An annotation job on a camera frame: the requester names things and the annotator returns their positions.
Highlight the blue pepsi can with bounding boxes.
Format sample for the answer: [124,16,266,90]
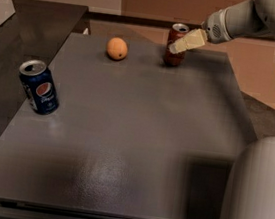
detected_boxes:
[19,59,59,115]

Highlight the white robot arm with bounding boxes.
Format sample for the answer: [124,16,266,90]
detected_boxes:
[169,0,275,219]

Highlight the orange fruit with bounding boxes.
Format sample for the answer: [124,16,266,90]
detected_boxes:
[106,37,128,61]

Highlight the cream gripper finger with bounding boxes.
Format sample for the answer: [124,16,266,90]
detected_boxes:
[168,28,207,54]

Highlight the red coke can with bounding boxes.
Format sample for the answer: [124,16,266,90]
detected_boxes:
[162,21,191,68]

